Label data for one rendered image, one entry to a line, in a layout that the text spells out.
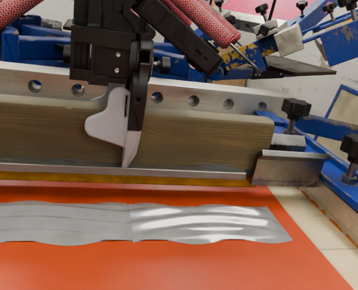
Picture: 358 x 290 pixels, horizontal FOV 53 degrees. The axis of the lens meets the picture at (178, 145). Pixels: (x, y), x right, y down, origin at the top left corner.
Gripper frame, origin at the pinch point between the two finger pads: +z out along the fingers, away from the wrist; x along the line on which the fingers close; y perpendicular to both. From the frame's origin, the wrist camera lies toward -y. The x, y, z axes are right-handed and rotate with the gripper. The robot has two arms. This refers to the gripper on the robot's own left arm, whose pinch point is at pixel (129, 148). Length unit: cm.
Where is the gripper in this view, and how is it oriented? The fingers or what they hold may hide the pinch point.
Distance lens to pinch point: 44.5
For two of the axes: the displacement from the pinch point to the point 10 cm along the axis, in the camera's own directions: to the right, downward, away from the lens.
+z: -1.5, 9.2, 3.7
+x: 2.1, 4.0, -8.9
